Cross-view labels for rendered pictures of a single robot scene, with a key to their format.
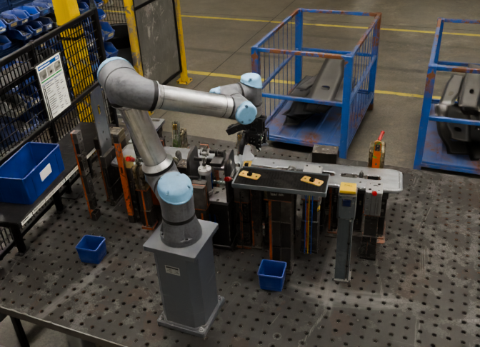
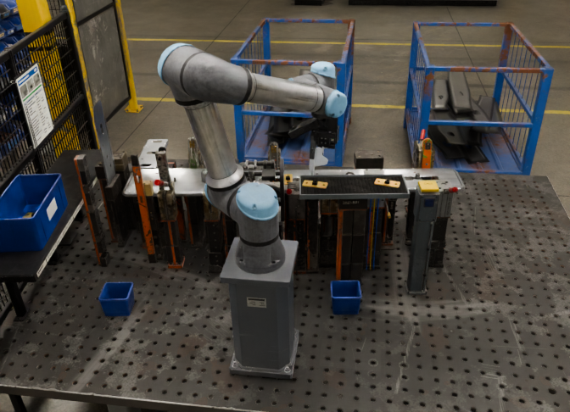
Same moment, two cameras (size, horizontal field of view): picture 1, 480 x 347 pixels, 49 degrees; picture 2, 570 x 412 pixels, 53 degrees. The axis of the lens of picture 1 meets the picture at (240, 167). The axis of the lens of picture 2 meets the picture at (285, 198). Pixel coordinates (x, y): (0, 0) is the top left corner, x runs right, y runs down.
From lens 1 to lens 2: 0.54 m
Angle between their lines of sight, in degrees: 13
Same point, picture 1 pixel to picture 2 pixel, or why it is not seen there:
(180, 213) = (268, 230)
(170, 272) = (253, 305)
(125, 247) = (155, 292)
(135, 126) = (208, 128)
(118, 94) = (204, 84)
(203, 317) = (287, 354)
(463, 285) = (539, 279)
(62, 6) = (30, 8)
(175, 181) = (258, 193)
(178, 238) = (265, 261)
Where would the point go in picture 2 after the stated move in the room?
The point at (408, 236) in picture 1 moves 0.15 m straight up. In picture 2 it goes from (466, 238) to (471, 209)
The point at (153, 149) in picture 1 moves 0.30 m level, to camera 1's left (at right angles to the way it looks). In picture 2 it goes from (226, 157) to (116, 173)
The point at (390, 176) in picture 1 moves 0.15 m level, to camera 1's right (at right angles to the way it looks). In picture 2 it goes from (447, 175) to (479, 169)
